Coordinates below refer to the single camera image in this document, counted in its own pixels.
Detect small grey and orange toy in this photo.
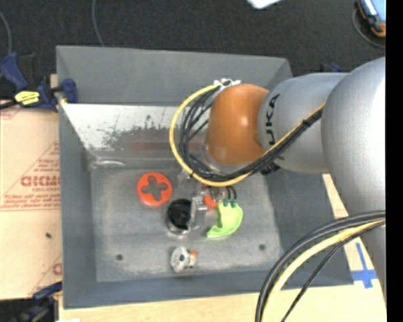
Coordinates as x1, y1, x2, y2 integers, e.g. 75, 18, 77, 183
170, 246, 199, 273

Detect small orange round piece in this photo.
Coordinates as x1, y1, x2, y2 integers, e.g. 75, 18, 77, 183
203, 195, 220, 211

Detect brown cardboard board red print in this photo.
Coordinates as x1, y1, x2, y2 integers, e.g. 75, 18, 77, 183
0, 100, 63, 301

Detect grey metal bin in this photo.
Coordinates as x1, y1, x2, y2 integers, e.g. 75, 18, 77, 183
56, 45, 354, 309

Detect orange disc with cross slot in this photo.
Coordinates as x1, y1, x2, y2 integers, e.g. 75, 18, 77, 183
136, 172, 173, 208

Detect lime green curved toy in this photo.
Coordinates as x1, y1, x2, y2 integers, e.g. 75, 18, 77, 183
206, 201, 244, 239

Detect black round cap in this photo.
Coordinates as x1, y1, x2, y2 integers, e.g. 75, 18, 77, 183
167, 198, 193, 231

